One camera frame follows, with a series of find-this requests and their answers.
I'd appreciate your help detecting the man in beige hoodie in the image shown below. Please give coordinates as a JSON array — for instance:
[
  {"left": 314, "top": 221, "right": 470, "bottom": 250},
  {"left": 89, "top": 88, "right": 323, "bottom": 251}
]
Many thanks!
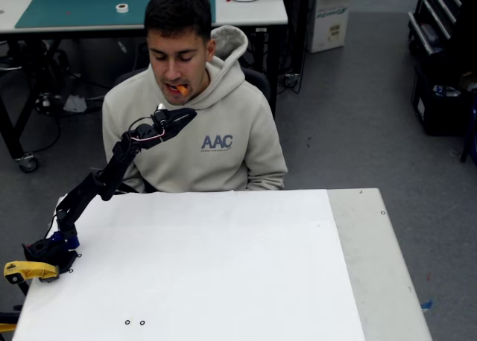
[{"left": 102, "top": 0, "right": 288, "bottom": 193}]

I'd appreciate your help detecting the white crumpled bag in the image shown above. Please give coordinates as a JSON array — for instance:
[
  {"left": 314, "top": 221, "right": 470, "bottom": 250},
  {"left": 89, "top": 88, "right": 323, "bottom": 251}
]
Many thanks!
[{"left": 63, "top": 94, "right": 89, "bottom": 113}]

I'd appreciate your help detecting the caster wheel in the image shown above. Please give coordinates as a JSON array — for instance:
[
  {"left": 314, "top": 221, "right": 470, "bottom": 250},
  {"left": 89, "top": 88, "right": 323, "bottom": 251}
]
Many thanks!
[{"left": 16, "top": 153, "right": 40, "bottom": 173}]

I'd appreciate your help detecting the white workbench with black legs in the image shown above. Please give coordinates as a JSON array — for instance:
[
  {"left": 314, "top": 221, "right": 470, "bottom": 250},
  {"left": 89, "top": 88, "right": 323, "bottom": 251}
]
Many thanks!
[{"left": 0, "top": 0, "right": 290, "bottom": 162}]

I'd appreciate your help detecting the white paper sheet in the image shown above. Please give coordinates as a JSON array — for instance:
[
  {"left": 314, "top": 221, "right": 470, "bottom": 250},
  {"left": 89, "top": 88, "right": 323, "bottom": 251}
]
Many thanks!
[{"left": 10, "top": 188, "right": 366, "bottom": 341}]

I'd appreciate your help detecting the green cutting mat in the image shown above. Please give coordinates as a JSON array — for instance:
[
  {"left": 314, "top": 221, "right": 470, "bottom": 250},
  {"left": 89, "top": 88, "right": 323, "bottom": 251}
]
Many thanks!
[{"left": 13, "top": 0, "right": 217, "bottom": 29}]

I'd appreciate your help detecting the white cardboard box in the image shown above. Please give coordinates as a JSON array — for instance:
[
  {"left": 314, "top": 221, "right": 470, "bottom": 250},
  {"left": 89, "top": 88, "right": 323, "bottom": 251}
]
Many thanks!
[{"left": 307, "top": 0, "right": 361, "bottom": 54}]

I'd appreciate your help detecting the yellow table clamp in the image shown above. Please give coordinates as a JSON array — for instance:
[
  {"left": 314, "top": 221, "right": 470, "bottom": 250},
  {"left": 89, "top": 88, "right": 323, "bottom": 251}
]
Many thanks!
[
  {"left": 3, "top": 261, "right": 60, "bottom": 284},
  {"left": 0, "top": 304, "right": 23, "bottom": 334}
]

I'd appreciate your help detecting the black bin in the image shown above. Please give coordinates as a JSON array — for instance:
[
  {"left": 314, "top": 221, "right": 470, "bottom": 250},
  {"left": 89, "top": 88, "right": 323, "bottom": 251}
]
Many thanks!
[{"left": 411, "top": 63, "right": 477, "bottom": 137}]

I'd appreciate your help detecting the black tool cabinet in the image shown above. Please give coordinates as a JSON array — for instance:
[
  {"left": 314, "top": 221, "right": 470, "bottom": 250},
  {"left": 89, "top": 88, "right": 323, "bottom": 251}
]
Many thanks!
[{"left": 407, "top": 0, "right": 477, "bottom": 59}]

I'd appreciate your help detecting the red white servo wire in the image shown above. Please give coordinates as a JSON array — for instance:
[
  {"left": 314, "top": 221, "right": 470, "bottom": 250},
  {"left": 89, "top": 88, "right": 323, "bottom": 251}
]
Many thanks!
[{"left": 124, "top": 127, "right": 166, "bottom": 143}]

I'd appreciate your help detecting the black camera cable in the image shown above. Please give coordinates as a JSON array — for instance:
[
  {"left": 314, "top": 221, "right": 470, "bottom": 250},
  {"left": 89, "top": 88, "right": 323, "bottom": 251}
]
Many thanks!
[{"left": 127, "top": 114, "right": 156, "bottom": 133}]

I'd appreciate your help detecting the silver gripper camera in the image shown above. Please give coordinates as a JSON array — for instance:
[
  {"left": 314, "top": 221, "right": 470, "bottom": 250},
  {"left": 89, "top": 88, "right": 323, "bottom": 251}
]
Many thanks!
[{"left": 154, "top": 103, "right": 169, "bottom": 128}]

